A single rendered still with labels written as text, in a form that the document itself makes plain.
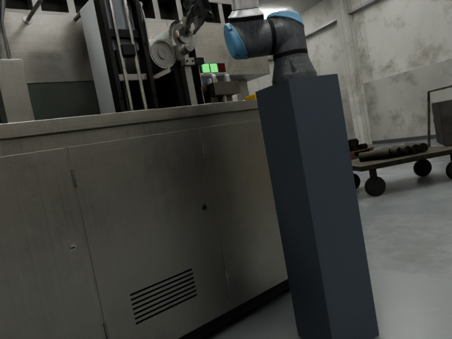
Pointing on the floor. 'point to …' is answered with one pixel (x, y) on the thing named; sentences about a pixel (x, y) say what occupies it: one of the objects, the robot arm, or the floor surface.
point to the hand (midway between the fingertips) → (191, 32)
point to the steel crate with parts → (442, 122)
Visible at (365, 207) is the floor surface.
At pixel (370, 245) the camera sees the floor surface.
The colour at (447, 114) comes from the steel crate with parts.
